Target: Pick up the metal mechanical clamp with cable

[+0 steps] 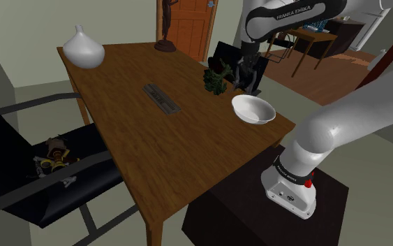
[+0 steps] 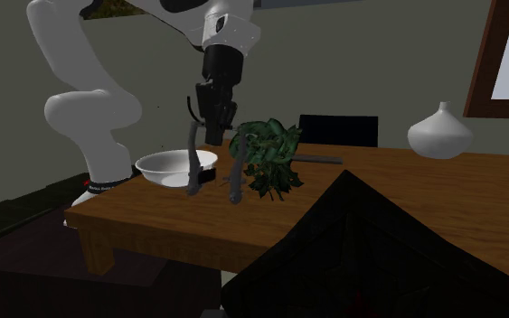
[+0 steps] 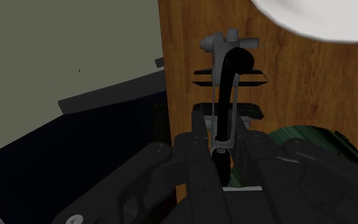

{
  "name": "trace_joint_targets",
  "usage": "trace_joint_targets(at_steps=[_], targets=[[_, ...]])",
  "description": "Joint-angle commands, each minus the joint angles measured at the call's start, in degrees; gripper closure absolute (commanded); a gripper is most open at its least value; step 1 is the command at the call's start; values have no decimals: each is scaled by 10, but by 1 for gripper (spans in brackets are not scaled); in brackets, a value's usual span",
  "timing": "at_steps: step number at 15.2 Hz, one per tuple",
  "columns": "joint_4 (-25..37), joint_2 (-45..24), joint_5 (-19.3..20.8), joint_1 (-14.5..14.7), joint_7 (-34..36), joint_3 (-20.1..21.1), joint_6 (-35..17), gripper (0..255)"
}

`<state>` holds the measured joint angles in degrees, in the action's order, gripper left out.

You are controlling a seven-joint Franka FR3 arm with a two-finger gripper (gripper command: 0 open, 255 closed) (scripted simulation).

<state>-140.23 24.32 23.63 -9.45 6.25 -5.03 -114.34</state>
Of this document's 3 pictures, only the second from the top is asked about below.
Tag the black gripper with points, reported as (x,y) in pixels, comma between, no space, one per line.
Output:
(218,94)

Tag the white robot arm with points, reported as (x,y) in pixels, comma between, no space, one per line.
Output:
(88,110)

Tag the white bowl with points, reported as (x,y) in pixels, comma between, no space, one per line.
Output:
(166,167)

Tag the green leafy vegetable bunch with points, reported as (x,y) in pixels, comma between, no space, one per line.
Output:
(274,154)

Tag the grey rod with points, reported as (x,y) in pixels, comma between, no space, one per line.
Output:
(320,159)

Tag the black chair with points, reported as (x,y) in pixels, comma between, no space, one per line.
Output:
(338,130)

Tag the brown wooden table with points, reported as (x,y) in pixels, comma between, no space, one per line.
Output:
(412,198)

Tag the white bulbous vase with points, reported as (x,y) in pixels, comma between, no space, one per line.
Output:
(440,134)

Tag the brown framed window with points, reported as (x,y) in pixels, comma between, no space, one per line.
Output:
(485,66)

